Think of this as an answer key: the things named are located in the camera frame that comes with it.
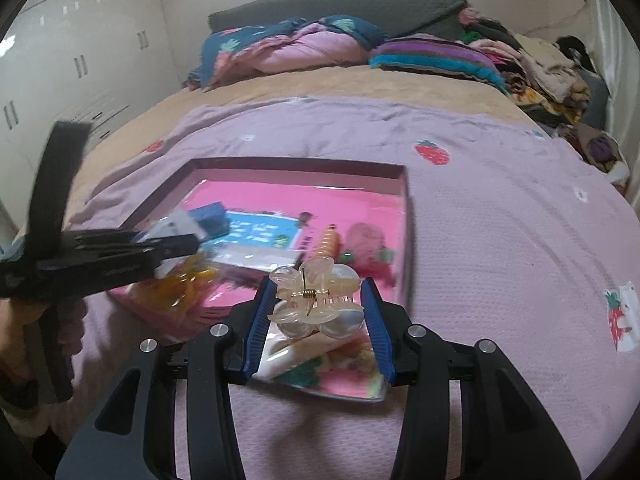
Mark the grey padded headboard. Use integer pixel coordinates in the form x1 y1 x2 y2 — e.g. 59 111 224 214
207 0 469 42

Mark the striped fuzzy pillow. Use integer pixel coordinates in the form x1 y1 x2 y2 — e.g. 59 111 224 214
369 39 509 97

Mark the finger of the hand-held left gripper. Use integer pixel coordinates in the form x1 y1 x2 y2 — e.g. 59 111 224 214
74 229 147 254
74 234 200 289

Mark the orange spiral hair tie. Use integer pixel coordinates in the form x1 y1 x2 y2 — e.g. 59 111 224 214
312 225 344 267

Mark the pile of folded clothes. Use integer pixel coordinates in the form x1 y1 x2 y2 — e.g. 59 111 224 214
457 7 609 129

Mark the lilac strawberry print blanket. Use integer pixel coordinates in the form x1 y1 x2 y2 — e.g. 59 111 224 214
55 95 640 480

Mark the bed with beige sheet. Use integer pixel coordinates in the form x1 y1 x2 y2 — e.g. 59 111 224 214
65 62 547 201

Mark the person's left hand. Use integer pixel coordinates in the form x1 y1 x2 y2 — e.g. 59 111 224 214
0 299 32 367

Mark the shallow purple cardboard box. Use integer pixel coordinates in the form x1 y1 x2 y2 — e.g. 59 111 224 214
112 157 417 347

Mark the white wardrobe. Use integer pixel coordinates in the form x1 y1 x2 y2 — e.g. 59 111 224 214
0 0 184 221

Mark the bag of clothes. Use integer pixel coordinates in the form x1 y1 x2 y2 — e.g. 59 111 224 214
555 122 632 187

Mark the grey cushion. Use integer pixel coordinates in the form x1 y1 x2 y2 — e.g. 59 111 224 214
579 72 612 132

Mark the white and blue packet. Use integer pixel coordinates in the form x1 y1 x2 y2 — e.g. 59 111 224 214
144 204 232 252

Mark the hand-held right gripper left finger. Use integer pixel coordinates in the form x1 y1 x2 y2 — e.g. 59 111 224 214
55 277 278 480

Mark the pink book in plastic wrap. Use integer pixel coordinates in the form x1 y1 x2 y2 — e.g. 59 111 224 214
185 180 407 402

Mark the navy and pink quilt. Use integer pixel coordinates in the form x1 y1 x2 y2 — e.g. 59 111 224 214
187 16 389 93

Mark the shiny cream curtain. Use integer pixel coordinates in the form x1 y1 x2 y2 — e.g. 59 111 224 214
585 0 640 217

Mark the clear butterfly claw clip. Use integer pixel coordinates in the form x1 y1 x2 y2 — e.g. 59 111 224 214
268 257 364 345

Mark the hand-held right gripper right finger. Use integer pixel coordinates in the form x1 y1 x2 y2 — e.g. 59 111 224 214
361 277 583 480

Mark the pink fuzzy hair tie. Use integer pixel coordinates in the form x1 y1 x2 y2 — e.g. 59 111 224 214
345 221 397 282

